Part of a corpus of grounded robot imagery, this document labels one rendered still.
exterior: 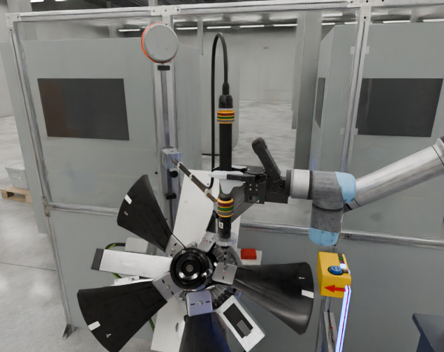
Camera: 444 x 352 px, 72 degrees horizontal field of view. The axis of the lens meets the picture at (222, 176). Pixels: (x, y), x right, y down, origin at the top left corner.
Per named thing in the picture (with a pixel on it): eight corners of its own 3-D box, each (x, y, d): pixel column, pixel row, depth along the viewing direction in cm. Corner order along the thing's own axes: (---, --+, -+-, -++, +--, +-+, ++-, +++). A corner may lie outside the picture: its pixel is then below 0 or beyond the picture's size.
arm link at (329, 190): (353, 211, 74) (359, 178, 71) (306, 207, 76) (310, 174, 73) (348, 199, 81) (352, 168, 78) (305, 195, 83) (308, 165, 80)
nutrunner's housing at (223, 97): (216, 245, 90) (215, 82, 75) (228, 242, 91) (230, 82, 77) (221, 251, 86) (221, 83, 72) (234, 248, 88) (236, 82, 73)
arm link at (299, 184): (310, 175, 73) (308, 165, 81) (290, 174, 74) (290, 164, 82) (306, 204, 76) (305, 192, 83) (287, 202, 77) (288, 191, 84)
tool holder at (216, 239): (206, 233, 92) (206, 203, 88) (228, 229, 94) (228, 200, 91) (218, 248, 84) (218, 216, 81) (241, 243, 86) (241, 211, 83)
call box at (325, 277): (315, 272, 127) (318, 250, 124) (341, 276, 125) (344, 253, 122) (319, 298, 112) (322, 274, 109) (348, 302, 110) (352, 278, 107)
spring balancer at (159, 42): (141, 63, 135) (144, 62, 129) (138, 23, 130) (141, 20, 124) (176, 63, 141) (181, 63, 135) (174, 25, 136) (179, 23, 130)
